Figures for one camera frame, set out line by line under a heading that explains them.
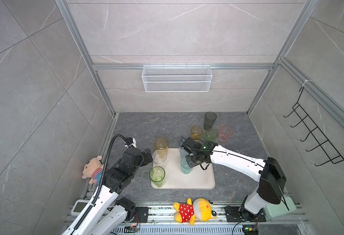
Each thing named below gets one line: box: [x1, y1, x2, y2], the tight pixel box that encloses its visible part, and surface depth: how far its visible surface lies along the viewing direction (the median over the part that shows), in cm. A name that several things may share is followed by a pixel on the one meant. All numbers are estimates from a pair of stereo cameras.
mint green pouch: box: [263, 196, 297, 219], surface depth 74 cm
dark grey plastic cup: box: [203, 111, 218, 131], surface depth 103 cm
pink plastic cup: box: [218, 125, 233, 142], surface depth 108 cm
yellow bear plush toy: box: [172, 197, 218, 226], surface depth 70 cm
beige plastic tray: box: [151, 147, 216, 190], surface depth 88 cm
